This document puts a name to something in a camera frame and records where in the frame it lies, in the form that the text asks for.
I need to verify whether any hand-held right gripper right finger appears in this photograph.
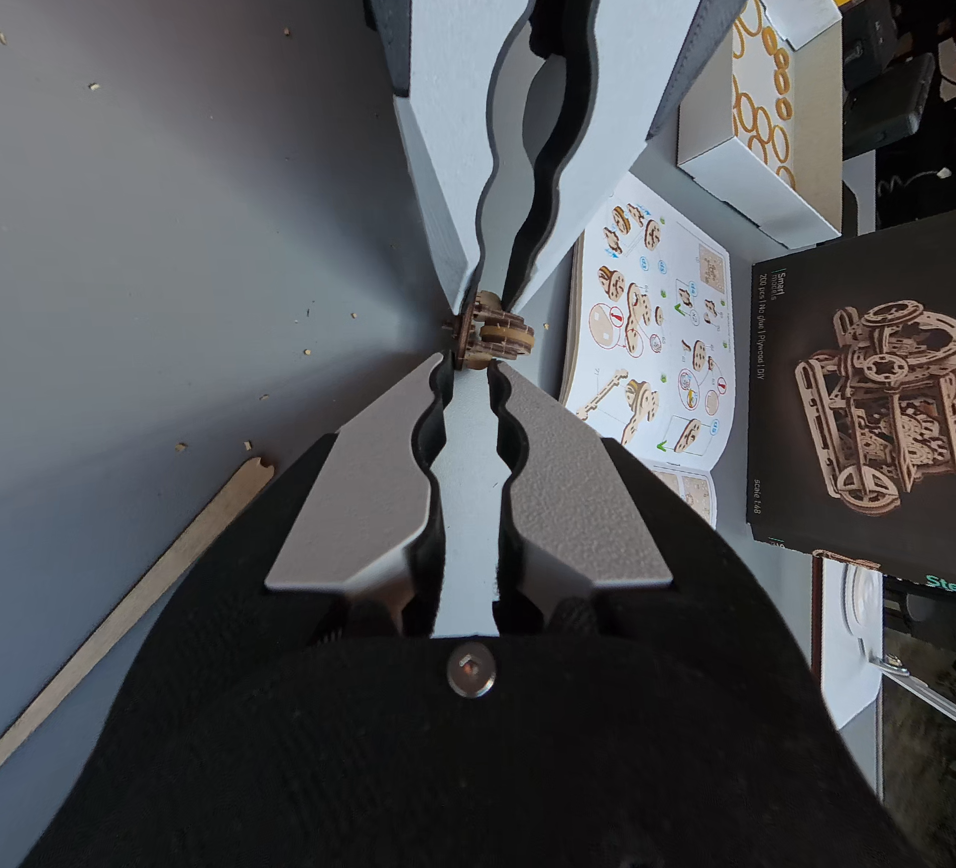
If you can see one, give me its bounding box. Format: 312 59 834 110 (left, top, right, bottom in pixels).
485 360 675 635

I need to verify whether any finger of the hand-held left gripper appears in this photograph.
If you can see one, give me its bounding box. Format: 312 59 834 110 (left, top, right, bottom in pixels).
393 0 542 314
502 0 736 314

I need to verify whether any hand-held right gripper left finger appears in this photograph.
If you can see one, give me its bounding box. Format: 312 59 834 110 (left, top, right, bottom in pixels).
265 353 455 637

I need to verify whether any small wooden puzzle assembly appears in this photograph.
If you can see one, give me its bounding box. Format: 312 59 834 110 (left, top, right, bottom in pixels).
441 289 536 370

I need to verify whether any grey desk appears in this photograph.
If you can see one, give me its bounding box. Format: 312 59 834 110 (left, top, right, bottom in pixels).
0 0 886 868

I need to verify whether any white box of rubber rings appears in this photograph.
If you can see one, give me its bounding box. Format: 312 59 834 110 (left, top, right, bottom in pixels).
676 0 843 248

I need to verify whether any puzzle instruction booklet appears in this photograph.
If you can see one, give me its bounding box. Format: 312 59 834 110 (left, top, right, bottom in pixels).
560 169 736 531

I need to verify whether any thin wooden strip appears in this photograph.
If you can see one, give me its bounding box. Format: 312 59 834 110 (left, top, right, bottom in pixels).
0 457 275 764

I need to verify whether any dark dumbbell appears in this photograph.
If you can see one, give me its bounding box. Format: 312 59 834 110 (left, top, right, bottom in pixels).
842 0 938 159

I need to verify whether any black puzzle kit box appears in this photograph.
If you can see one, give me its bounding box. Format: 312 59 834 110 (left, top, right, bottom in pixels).
747 211 956 596

